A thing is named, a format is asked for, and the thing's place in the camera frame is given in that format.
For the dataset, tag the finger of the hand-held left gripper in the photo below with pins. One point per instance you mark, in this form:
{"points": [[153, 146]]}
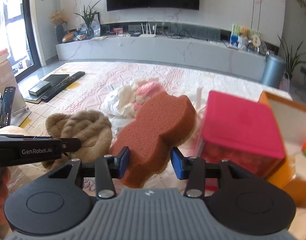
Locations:
{"points": [[18, 136], [70, 144]]}

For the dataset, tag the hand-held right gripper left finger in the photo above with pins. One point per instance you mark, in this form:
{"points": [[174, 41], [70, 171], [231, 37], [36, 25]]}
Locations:
{"points": [[123, 162]]}

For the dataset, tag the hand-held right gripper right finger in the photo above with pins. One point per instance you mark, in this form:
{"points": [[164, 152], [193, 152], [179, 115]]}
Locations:
{"points": [[177, 165]]}

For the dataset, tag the beige plush toy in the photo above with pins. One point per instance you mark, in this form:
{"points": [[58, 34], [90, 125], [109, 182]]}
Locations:
{"points": [[78, 125]]}

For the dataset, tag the reddish brown sponge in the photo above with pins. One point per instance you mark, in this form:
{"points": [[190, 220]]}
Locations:
{"points": [[155, 130]]}

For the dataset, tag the white lace cloth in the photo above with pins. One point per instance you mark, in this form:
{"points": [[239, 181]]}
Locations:
{"points": [[113, 100]]}

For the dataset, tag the pink knitted toy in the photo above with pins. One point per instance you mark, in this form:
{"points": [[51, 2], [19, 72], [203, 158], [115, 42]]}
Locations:
{"points": [[150, 90]]}

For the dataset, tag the orange cardboard box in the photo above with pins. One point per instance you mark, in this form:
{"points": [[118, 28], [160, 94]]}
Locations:
{"points": [[293, 192]]}

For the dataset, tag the silver phone stand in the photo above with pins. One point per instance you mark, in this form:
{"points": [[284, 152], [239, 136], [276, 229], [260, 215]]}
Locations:
{"points": [[19, 102]]}

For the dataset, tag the dark hardcover book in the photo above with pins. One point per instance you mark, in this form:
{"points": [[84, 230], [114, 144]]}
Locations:
{"points": [[33, 99]]}

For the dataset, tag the grey flat box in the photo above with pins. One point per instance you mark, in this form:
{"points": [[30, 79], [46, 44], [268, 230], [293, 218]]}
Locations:
{"points": [[40, 87]]}

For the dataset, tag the black remote control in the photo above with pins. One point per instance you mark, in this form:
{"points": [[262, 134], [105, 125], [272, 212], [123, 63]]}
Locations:
{"points": [[65, 83]]}

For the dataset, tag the brown cardboard carton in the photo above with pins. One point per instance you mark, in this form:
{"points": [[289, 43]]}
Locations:
{"points": [[3, 72]]}

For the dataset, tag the black notebook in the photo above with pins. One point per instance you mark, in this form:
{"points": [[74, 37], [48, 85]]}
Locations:
{"points": [[56, 78]]}

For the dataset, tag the red lid clear container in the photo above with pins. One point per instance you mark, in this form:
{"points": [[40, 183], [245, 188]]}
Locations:
{"points": [[238, 125]]}

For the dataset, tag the glossy brown ornament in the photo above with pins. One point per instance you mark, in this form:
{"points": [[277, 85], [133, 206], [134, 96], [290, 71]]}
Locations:
{"points": [[68, 38]]}

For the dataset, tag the black framed glass door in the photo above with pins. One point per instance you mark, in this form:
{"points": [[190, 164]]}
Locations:
{"points": [[30, 30]]}

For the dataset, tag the blue snack bag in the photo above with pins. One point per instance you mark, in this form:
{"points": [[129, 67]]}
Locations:
{"points": [[81, 36]]}

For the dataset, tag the yellow paper sheet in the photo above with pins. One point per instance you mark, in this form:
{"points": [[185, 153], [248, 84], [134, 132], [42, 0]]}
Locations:
{"points": [[99, 38]]}

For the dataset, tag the dried flowers in dark vase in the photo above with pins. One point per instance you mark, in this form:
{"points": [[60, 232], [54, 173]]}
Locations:
{"points": [[60, 32]]}

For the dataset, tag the white marble television console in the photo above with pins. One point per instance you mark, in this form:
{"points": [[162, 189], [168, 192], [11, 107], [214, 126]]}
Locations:
{"points": [[155, 50]]}

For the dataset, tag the green plant in glass vase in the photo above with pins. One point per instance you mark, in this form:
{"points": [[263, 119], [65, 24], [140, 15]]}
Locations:
{"points": [[88, 17]]}

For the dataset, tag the white router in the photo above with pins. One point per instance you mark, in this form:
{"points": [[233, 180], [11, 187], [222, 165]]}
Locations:
{"points": [[147, 35]]}

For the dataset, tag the blue grey trash can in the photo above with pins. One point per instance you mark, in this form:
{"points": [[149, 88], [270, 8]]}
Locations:
{"points": [[273, 72]]}

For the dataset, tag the green blue picture board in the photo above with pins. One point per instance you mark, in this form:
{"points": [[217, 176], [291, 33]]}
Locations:
{"points": [[234, 38]]}

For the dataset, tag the decorative plate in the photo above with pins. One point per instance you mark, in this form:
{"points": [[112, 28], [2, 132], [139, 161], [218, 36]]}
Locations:
{"points": [[263, 48]]}

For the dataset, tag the round paper fan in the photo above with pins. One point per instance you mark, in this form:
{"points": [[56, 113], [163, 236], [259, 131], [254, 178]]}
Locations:
{"points": [[255, 40]]}

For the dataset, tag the teddy bear bouquet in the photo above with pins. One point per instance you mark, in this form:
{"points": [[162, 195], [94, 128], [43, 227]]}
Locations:
{"points": [[244, 31]]}

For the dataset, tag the long leaf floor plant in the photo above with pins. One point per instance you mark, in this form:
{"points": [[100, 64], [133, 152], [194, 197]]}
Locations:
{"points": [[293, 57]]}

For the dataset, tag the small pink photo frame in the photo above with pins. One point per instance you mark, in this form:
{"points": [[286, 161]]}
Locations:
{"points": [[118, 30]]}

